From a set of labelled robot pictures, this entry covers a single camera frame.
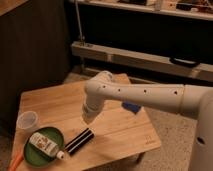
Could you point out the black handle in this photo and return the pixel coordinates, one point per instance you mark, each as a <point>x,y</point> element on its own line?
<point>184,63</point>

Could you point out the green bowl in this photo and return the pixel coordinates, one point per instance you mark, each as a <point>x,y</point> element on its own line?
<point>35,157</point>

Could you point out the white shelf rail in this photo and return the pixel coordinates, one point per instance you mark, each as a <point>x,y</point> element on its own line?
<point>141,60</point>

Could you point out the clear plastic cup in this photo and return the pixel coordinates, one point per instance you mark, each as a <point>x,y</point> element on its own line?
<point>28,121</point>

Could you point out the wooden table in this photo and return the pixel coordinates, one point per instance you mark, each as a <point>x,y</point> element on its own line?
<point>118,133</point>

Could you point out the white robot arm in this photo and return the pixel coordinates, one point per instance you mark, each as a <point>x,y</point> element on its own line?
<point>175,98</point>

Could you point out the blue sponge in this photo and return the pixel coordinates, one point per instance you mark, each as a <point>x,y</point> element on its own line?
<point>131,107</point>

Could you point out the metal pole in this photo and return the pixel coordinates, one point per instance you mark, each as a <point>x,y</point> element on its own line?
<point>81,36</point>

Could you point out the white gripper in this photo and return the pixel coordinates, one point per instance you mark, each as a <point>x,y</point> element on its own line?
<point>89,115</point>

